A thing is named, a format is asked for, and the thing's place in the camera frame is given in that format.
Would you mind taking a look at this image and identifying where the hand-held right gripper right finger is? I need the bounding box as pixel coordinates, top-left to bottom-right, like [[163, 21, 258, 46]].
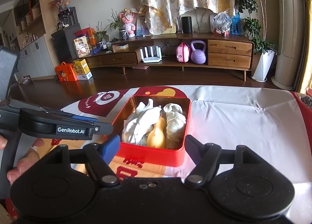
[[184, 135, 264, 188]]

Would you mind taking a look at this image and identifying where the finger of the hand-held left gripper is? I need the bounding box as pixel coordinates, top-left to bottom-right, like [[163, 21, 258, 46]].
[[93, 122, 114, 138], [44, 107, 100, 125]]

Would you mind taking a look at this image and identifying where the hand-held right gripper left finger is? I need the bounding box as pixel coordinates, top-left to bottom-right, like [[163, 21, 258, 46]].
[[46, 136, 121, 187]]

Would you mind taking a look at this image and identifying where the cream towel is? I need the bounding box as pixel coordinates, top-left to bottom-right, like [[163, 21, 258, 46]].
[[163, 103, 187, 149]]

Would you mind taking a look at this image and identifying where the white cloth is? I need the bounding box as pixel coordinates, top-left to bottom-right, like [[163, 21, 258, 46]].
[[122, 99, 162, 145]]

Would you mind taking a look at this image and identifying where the yellow duck plush toy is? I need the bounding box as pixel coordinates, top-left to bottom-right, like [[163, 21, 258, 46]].
[[146, 116, 168, 149]]

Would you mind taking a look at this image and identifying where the red tin box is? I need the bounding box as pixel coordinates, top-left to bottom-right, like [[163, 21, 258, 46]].
[[111, 95, 191, 167]]

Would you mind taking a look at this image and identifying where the person's left hand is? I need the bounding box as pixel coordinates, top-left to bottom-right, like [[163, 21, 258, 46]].
[[0, 136, 46, 186]]

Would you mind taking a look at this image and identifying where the photo print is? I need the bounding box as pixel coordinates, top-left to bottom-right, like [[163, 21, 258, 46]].
[[20, 75, 34, 85]]

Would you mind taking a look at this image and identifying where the orange gift box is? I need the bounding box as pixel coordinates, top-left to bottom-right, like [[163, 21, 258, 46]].
[[55, 61, 79, 82]]

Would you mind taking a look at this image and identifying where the yellow gift box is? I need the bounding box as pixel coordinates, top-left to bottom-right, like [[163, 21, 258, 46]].
[[73, 58, 93, 80]]

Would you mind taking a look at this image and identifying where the white floor cabinet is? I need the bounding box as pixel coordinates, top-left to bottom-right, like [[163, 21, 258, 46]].
[[17, 34, 56, 79]]

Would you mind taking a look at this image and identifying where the black cabinet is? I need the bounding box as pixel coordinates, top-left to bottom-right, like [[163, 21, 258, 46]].
[[51, 29, 82, 62]]

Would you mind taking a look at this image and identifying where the small white box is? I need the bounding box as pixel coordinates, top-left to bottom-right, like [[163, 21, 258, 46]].
[[112, 43, 129, 53]]

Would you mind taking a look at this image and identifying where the orange carton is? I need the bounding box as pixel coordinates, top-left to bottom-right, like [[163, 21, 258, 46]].
[[86, 29, 97, 47]]

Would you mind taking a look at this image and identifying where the small potted plant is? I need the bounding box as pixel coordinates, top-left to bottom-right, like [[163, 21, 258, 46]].
[[93, 21, 109, 49]]

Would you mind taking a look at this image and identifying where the white router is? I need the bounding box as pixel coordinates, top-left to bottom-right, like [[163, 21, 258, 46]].
[[139, 46, 163, 63]]

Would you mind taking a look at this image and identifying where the purple kettlebell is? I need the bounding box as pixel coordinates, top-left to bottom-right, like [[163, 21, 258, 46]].
[[190, 40, 208, 65]]

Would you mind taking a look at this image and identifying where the pink small case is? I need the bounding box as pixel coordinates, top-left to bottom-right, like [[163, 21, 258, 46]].
[[176, 42, 191, 63]]

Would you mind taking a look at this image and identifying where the wooden television cabinet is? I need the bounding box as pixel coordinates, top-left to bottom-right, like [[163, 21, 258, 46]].
[[83, 32, 255, 82]]

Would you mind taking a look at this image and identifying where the black coffee machine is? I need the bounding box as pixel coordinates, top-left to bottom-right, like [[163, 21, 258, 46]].
[[56, 6, 80, 32]]

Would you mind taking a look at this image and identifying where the potted orchid plant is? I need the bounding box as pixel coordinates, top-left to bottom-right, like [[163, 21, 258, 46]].
[[107, 9, 129, 40]]

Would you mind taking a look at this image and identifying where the white planter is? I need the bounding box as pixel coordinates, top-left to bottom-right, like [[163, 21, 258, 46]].
[[251, 50, 276, 83]]

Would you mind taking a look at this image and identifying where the pink plush doll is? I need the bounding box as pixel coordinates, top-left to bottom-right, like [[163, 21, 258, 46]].
[[119, 8, 137, 38]]

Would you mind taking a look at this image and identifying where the blue picture book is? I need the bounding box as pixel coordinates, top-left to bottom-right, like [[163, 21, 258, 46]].
[[135, 15, 150, 37]]

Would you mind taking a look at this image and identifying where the black cylinder speaker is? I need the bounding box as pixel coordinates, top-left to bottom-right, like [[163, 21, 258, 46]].
[[181, 16, 192, 34]]

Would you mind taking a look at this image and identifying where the clear bag of toys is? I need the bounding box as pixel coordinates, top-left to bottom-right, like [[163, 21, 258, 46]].
[[212, 11, 232, 37]]

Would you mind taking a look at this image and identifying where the cream fan-shaped ornament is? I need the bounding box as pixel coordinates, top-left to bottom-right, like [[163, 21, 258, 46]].
[[180, 7, 213, 34]]

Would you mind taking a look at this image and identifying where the white standing air conditioner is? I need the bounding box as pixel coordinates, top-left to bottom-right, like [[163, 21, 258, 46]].
[[270, 0, 306, 92]]

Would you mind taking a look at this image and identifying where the yellow curtain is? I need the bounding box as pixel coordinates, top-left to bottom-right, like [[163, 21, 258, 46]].
[[294, 0, 312, 94]]

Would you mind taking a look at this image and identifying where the tall green potted tree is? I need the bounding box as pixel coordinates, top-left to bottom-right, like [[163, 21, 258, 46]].
[[234, 0, 279, 56]]

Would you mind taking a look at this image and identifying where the wooden wall shelf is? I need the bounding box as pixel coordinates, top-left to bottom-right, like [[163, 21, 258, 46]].
[[13, 0, 58, 49]]

